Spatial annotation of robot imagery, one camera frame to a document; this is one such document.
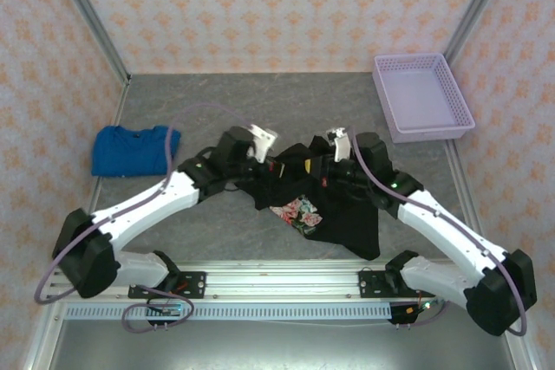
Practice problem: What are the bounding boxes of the black t-shirt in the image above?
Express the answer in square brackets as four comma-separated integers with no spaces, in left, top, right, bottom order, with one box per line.
[236,142,382,262]

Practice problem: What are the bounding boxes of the blue folded t-shirt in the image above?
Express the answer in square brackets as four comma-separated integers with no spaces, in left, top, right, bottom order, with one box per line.
[90,125,182,179]

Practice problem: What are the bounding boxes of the lavender plastic basket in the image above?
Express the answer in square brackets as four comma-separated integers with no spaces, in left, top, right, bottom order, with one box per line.
[372,52,477,145]

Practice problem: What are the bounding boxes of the right small electronics board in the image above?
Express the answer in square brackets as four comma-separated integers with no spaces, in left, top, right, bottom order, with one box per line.
[402,300,437,315]

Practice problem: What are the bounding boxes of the small electronics board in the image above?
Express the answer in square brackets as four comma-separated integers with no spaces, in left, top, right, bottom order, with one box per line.
[147,302,182,317]
[402,300,437,315]

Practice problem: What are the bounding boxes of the left small electronics board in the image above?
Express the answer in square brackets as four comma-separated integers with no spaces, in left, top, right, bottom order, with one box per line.
[147,302,182,317]

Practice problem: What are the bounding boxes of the steel sheet panel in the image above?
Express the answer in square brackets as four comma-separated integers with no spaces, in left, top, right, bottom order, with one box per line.
[47,320,521,370]

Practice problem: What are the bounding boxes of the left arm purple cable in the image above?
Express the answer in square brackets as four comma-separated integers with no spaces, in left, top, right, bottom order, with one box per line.
[33,102,253,333]

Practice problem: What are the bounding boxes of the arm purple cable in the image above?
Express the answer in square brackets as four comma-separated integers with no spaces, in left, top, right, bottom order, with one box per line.
[346,126,529,336]
[33,102,253,333]

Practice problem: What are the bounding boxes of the right aluminium table edge rail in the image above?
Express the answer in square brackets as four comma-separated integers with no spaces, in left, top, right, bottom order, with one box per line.
[446,140,482,237]

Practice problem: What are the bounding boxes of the aluminium table edge rail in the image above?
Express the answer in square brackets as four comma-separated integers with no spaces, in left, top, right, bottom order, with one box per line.
[446,140,482,237]
[69,77,131,267]

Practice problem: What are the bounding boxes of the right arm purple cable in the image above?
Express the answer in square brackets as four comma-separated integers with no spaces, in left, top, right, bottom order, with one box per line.
[346,126,529,336]

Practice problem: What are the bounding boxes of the aluminium mounting rail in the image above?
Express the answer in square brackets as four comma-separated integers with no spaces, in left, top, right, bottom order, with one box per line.
[51,259,467,302]

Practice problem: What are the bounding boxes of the left aluminium table edge rail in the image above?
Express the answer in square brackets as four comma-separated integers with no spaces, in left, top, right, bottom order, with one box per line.
[69,77,131,267]

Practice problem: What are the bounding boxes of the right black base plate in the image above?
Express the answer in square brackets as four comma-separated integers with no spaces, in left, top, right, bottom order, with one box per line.
[358,269,402,300]

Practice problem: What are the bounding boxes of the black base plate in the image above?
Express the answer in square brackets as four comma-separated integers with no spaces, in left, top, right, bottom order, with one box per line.
[128,271,207,301]
[358,269,402,300]

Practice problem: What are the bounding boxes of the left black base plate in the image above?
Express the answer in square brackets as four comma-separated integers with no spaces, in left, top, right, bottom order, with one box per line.
[128,271,207,301]

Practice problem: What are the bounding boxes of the grey slotted cable duct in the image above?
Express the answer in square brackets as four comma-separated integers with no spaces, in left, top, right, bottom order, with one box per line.
[64,303,394,321]

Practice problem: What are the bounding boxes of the right aluminium frame post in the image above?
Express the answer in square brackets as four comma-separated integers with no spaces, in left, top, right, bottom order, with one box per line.
[444,0,515,68]

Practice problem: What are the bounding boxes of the aluminium frame post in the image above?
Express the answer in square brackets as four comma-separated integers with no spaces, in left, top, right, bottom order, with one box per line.
[444,0,515,68]
[45,0,131,85]

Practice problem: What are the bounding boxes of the left aluminium frame post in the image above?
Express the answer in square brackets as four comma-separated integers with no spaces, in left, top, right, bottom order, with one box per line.
[45,0,131,85]

